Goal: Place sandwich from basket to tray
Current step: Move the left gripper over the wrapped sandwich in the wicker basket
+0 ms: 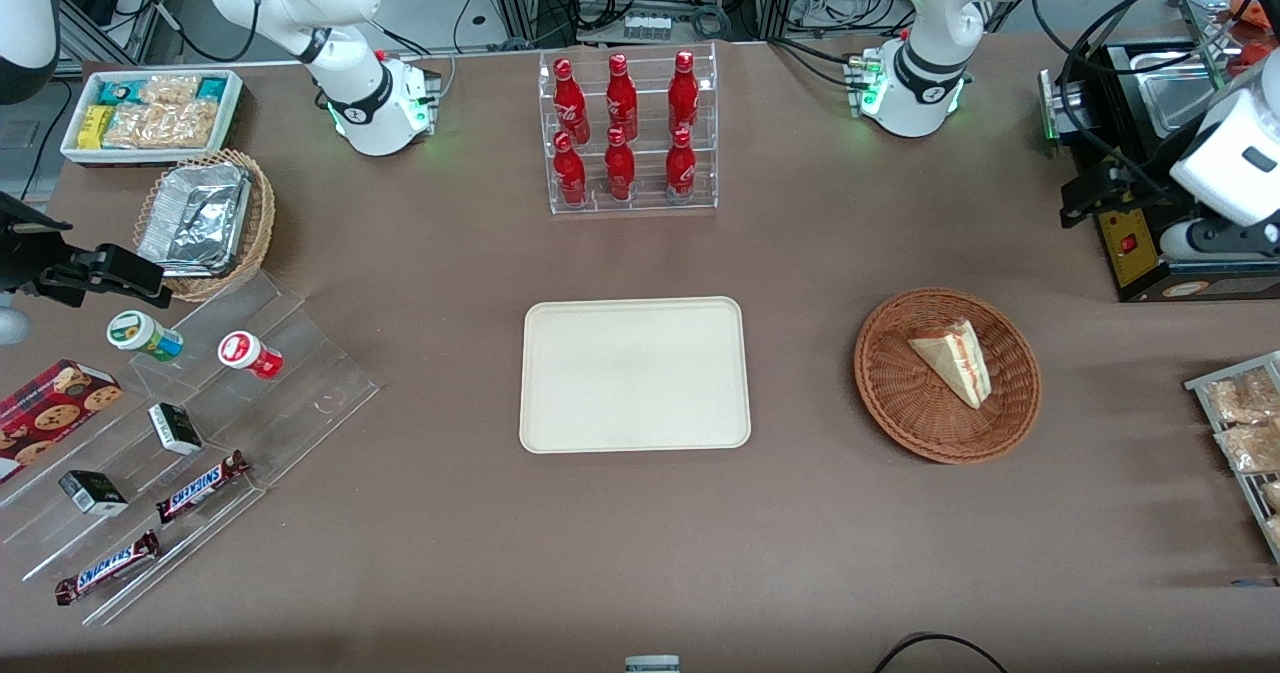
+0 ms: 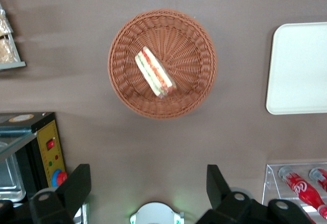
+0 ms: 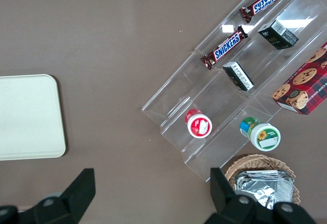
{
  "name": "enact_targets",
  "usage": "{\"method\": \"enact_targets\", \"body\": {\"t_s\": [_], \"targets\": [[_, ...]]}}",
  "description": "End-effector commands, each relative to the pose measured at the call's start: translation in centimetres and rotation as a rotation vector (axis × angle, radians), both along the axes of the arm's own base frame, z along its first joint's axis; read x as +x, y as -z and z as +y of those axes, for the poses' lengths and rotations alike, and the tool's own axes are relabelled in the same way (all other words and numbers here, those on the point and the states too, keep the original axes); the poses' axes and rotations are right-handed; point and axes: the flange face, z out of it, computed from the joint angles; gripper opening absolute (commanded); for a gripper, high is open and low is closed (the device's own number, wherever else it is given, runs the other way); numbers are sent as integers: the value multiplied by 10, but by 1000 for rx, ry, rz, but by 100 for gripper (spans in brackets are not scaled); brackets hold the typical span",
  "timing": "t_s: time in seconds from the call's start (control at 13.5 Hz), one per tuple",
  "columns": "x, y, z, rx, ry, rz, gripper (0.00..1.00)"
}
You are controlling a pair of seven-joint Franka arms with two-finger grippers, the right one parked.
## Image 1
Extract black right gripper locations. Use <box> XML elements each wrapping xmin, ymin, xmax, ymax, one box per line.
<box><xmin>0</xmin><ymin>193</ymin><xmax>173</xmax><ymax>307</ymax></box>

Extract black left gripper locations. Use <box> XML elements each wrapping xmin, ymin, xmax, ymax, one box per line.
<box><xmin>1060</xmin><ymin>146</ymin><xmax>1191</xmax><ymax>230</ymax></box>

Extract triangular sandwich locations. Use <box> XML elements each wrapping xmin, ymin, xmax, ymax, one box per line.
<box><xmin>907</xmin><ymin>319</ymin><xmax>993</xmax><ymax>411</ymax></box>

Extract tan oval wicker basket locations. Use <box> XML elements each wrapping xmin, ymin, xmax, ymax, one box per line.
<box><xmin>133</xmin><ymin>149</ymin><xmax>277</xmax><ymax>303</ymax></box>

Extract tray of packaged snacks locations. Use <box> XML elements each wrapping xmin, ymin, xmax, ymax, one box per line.
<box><xmin>1184</xmin><ymin>350</ymin><xmax>1280</xmax><ymax>564</ymax></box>

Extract brown round wicker basket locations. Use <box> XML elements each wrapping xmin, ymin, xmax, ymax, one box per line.
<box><xmin>853</xmin><ymin>287</ymin><xmax>1043</xmax><ymax>465</ymax></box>

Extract cream rectangular serving tray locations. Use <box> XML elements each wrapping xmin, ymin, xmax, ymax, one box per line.
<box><xmin>519</xmin><ymin>297</ymin><xmax>752</xmax><ymax>454</ymax></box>

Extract green lidded jar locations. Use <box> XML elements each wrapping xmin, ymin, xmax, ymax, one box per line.
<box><xmin>107</xmin><ymin>310</ymin><xmax>186</xmax><ymax>364</ymax></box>

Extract black countertop appliance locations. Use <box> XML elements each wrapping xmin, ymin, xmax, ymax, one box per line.
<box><xmin>1038</xmin><ymin>38</ymin><xmax>1280</xmax><ymax>304</ymax></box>

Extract silver foil packets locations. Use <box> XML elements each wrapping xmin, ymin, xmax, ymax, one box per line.
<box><xmin>137</xmin><ymin>161</ymin><xmax>254</xmax><ymax>278</ymax></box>

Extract white plastic snack bin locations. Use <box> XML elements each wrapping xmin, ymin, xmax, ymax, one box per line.
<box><xmin>60</xmin><ymin>69</ymin><xmax>245</xmax><ymax>168</ymax></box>

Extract red tartan cookie box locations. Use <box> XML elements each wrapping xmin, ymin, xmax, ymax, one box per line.
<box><xmin>0</xmin><ymin>358</ymin><xmax>125</xmax><ymax>485</ymax></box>

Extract yellow snack packet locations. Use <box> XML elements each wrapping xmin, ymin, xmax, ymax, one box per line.
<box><xmin>78</xmin><ymin>104</ymin><xmax>118</xmax><ymax>150</ymax></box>

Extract red lidded jar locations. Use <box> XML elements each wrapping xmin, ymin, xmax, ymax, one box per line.
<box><xmin>218</xmin><ymin>331</ymin><xmax>285</xmax><ymax>381</ymax></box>

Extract clear bag of crackers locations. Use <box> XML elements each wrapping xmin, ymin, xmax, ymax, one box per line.
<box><xmin>104</xmin><ymin>74</ymin><xmax>219</xmax><ymax>150</ymax></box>

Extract small black carton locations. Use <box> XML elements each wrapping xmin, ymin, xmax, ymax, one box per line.
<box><xmin>148</xmin><ymin>403</ymin><xmax>205</xmax><ymax>456</ymax></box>
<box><xmin>58</xmin><ymin>470</ymin><xmax>130</xmax><ymax>517</ymax></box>

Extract clear acrylic stepped stand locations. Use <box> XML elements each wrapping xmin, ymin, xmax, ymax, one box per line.
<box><xmin>0</xmin><ymin>268</ymin><xmax>383</xmax><ymax>627</ymax></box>

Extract snickers chocolate bar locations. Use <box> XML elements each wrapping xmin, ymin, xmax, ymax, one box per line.
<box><xmin>54</xmin><ymin>530</ymin><xmax>163</xmax><ymax>607</ymax></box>
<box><xmin>156</xmin><ymin>450</ymin><xmax>252</xmax><ymax>525</ymax></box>

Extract clear bag of nuts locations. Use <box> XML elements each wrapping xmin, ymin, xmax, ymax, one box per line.
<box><xmin>1204</xmin><ymin>369</ymin><xmax>1280</xmax><ymax>425</ymax></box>
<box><xmin>1214</xmin><ymin>423</ymin><xmax>1280</xmax><ymax>475</ymax></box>

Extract red cola bottle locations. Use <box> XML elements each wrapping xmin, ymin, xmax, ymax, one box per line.
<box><xmin>605</xmin><ymin>53</ymin><xmax>640</xmax><ymax>142</ymax></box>
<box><xmin>553</xmin><ymin>58</ymin><xmax>591</xmax><ymax>145</ymax></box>
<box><xmin>604</xmin><ymin>126</ymin><xmax>638</xmax><ymax>203</ymax></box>
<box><xmin>665</xmin><ymin>126</ymin><xmax>699</xmax><ymax>200</ymax></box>
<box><xmin>668</xmin><ymin>50</ymin><xmax>701</xmax><ymax>137</ymax></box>
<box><xmin>553</xmin><ymin>131</ymin><xmax>589</xmax><ymax>207</ymax></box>

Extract clear acrylic bottle rack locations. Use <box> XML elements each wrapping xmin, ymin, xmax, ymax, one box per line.
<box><xmin>538</xmin><ymin>42</ymin><xmax>719</xmax><ymax>216</ymax></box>

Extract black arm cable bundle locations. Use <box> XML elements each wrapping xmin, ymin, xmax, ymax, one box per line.
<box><xmin>1030</xmin><ymin>0</ymin><xmax>1216</xmax><ymax>204</ymax></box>

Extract black cable loop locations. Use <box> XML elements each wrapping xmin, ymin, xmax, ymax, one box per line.
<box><xmin>872</xmin><ymin>632</ymin><xmax>1013</xmax><ymax>673</ymax></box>

